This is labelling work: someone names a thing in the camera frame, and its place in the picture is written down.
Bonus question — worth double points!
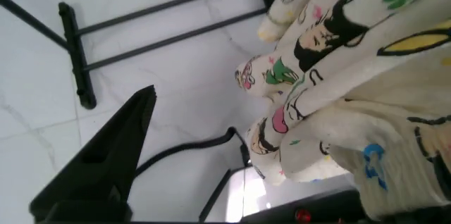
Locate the black cable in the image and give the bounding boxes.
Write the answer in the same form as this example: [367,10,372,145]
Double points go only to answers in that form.
[135,127,252,179]

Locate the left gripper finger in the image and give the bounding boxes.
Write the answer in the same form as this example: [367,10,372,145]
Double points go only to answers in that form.
[30,85,158,223]

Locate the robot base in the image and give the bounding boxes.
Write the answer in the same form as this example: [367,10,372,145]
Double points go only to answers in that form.
[199,165,451,224]

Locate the cream printed garment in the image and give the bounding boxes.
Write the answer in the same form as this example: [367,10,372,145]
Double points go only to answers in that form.
[235,0,451,220]

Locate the black clothes rack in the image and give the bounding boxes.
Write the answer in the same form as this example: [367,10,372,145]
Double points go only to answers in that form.
[0,0,297,111]

